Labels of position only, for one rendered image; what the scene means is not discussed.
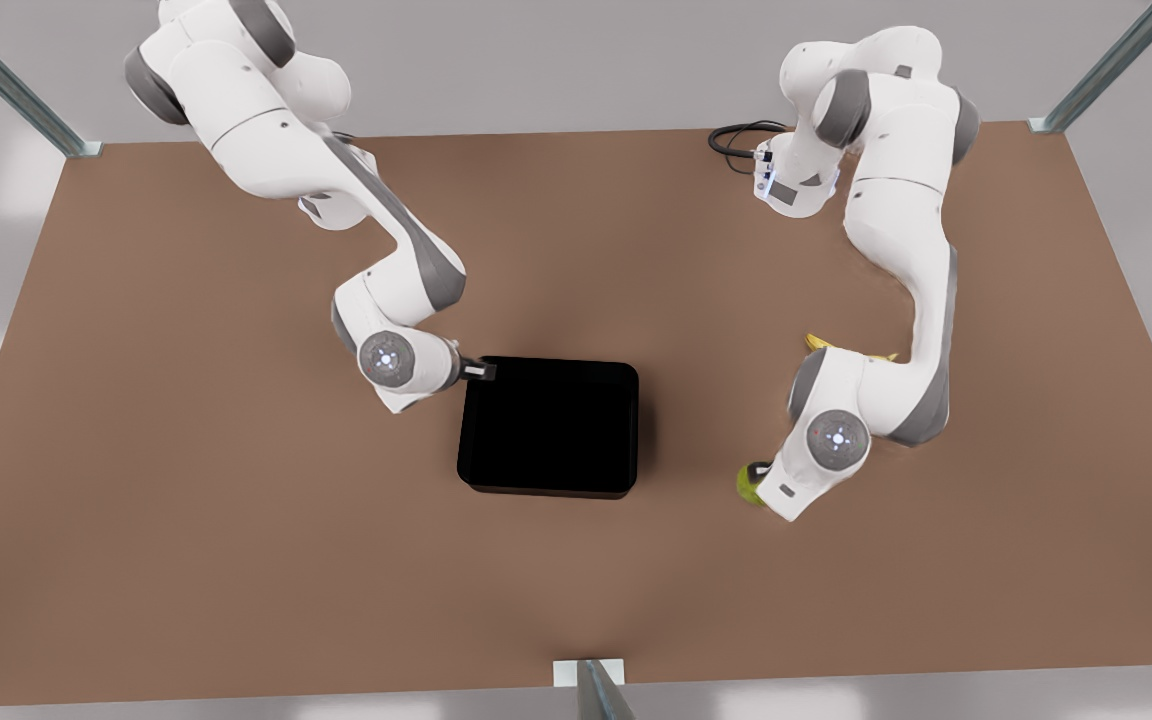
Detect black cable loop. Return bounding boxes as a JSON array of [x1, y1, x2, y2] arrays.
[[707, 120, 790, 177]]

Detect black rectangular tray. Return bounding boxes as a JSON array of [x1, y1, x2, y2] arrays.
[[456, 356, 640, 500]]

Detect silver frame post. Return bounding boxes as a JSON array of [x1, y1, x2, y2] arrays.
[[0, 0, 103, 160], [1027, 0, 1152, 135], [552, 658, 638, 720]]

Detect yellow banana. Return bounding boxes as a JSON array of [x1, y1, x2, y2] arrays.
[[803, 332, 900, 363]]

